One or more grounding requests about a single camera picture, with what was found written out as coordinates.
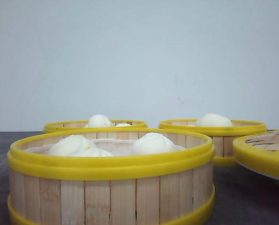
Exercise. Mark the bamboo steamer basket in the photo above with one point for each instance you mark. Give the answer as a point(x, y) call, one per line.
point(80, 124)
point(162, 189)
point(222, 136)

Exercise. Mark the woven bamboo steamer lid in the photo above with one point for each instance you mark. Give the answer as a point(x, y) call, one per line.
point(259, 152)

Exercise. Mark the small bun in left basket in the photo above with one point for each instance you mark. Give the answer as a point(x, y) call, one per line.
point(123, 125)

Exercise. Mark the right bun in front basket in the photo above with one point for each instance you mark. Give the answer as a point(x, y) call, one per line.
point(152, 143)

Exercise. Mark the large bun in left basket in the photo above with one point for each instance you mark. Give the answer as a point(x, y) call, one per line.
point(98, 121)

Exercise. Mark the left bun in front basket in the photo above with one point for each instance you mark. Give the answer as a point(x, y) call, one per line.
point(77, 146)

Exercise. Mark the white plate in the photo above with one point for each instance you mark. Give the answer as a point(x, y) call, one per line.
point(261, 173)

